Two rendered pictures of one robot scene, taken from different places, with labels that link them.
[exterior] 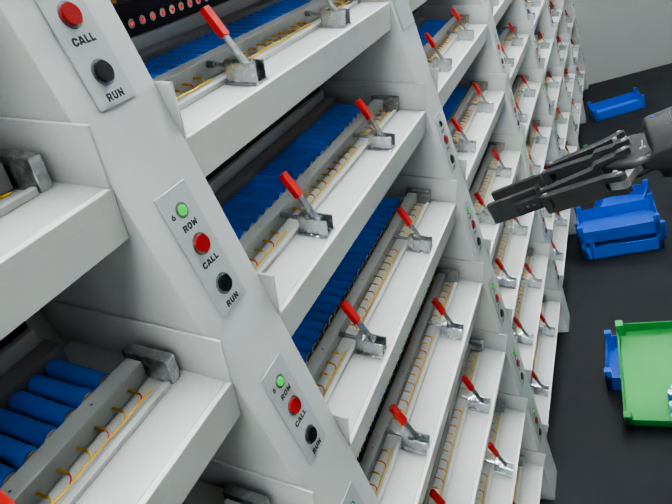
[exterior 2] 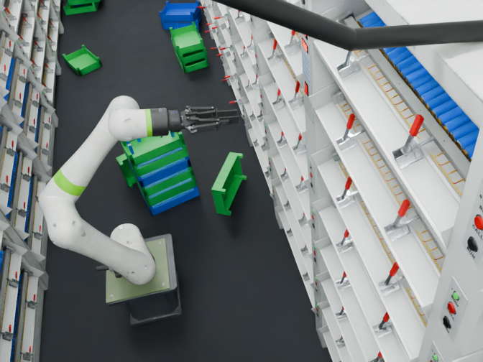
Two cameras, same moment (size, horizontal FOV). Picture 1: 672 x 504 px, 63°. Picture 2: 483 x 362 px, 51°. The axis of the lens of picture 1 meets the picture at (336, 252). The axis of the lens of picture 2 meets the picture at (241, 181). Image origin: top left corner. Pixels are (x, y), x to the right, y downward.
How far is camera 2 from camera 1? 2.18 m
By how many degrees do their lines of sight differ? 102
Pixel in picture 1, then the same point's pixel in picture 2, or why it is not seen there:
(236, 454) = not seen: hidden behind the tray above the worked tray
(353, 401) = (271, 93)
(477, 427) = (300, 213)
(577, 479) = (309, 347)
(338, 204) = (280, 72)
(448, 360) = (295, 177)
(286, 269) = (269, 49)
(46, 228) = not seen: outside the picture
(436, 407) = (285, 159)
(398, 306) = (284, 123)
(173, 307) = not seen: hidden behind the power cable
